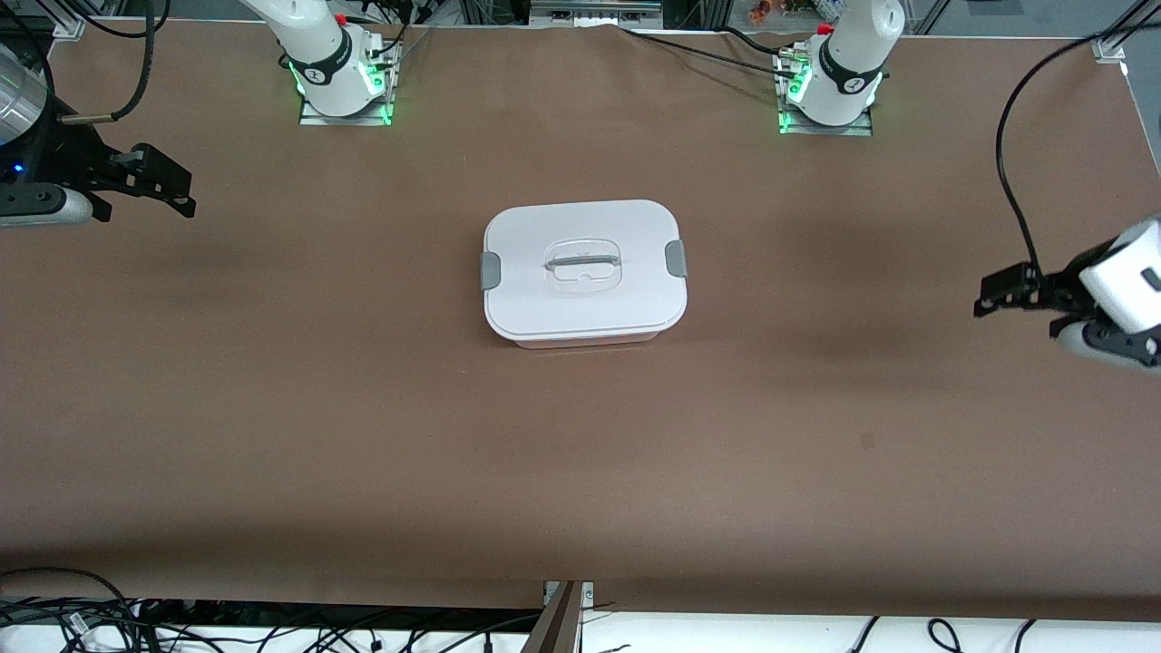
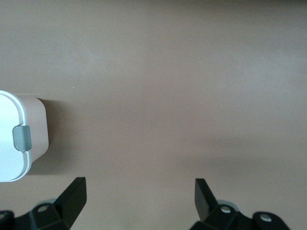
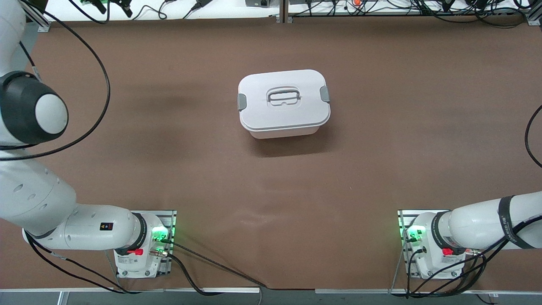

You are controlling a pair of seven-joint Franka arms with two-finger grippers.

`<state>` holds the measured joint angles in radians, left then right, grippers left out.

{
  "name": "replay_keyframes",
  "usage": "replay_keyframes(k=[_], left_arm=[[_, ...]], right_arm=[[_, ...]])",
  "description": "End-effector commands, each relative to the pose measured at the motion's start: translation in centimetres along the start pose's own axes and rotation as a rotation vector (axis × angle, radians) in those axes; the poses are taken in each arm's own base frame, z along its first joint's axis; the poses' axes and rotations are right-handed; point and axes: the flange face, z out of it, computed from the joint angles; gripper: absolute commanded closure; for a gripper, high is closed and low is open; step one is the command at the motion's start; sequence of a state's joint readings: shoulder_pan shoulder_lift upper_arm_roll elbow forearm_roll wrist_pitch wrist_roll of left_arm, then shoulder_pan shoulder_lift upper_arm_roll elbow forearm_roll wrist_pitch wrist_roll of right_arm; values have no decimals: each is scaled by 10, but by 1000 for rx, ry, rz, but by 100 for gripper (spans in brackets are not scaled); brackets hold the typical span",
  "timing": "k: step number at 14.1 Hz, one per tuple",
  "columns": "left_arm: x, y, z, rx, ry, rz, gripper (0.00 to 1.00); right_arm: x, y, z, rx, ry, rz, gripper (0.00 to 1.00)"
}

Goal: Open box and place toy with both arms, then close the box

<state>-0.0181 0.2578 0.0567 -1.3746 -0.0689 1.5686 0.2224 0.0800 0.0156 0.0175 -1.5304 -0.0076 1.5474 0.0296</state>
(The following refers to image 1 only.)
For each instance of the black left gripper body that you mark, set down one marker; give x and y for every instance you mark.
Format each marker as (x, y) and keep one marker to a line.
(1059, 288)

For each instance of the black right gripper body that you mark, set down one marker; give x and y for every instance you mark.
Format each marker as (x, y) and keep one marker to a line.
(74, 156)

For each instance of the white box lid grey latches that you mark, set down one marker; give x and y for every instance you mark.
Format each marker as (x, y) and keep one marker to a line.
(580, 308)

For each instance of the translucent plastic storage box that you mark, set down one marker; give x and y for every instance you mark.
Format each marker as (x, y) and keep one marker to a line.
(580, 344)

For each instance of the brown table cover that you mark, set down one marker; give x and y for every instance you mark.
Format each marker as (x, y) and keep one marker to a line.
(580, 472)

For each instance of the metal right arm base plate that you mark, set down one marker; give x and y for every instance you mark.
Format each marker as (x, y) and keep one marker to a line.
(363, 113)

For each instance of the aluminium frame profile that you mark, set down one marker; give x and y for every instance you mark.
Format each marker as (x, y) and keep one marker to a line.
(1120, 36)

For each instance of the grey metal rail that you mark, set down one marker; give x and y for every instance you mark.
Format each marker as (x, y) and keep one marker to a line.
(594, 11)

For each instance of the small metal bracket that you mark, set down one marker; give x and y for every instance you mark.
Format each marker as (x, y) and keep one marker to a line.
(588, 594)

